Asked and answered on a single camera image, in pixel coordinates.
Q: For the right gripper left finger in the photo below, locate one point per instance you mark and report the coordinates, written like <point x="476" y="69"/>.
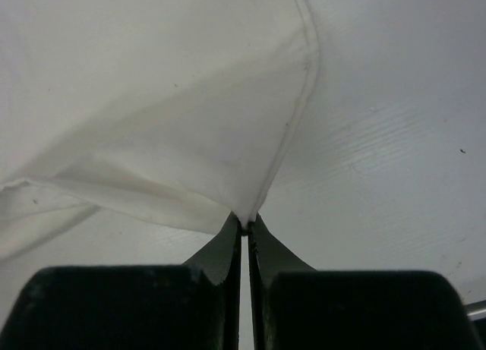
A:
<point x="193" y="305"/>

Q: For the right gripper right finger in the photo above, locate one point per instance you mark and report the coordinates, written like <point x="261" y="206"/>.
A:
<point x="295" y="306"/>

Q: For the cream white t shirt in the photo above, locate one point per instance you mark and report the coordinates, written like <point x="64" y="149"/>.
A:
<point x="171" y="112"/>

